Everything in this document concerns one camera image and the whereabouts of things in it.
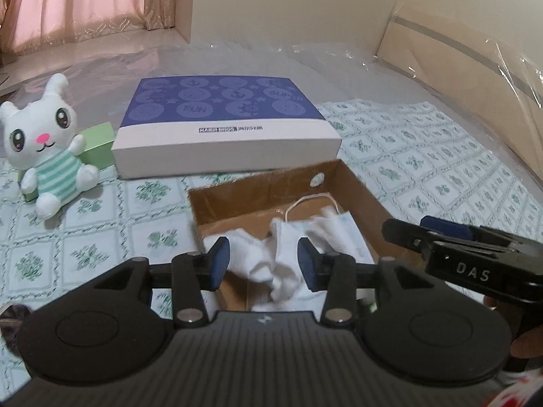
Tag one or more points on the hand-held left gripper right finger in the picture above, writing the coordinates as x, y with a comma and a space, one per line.
305, 263

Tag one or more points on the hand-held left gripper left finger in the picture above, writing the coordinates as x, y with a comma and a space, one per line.
220, 263

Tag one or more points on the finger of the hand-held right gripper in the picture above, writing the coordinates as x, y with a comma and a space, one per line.
407, 235
454, 229

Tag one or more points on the white sock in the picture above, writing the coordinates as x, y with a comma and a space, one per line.
292, 254
242, 254

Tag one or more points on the blue face mask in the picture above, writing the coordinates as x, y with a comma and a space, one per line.
343, 233

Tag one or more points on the cardboard box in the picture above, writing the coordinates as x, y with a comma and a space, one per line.
254, 201

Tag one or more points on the green microfibre cloth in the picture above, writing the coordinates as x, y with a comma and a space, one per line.
369, 305

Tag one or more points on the person's right hand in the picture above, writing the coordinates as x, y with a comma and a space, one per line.
524, 345

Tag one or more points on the green floral tablecloth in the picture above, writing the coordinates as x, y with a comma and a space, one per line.
424, 165

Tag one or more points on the red patterned clothing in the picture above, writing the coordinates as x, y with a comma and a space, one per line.
515, 392

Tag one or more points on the purple and white flat box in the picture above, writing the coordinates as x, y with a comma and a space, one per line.
220, 123

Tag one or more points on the green carton box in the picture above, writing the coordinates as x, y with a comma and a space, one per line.
99, 144

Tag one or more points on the plastic-wrapped beige headboard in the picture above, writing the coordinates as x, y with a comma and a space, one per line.
466, 59

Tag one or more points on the clear plastic sheet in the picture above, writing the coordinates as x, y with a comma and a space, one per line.
297, 59

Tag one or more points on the white plush bunny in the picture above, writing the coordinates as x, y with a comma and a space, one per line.
46, 152

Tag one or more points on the brown hair scrunchie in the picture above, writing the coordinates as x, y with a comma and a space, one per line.
15, 326

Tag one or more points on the pink curtain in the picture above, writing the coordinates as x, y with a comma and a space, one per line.
85, 0

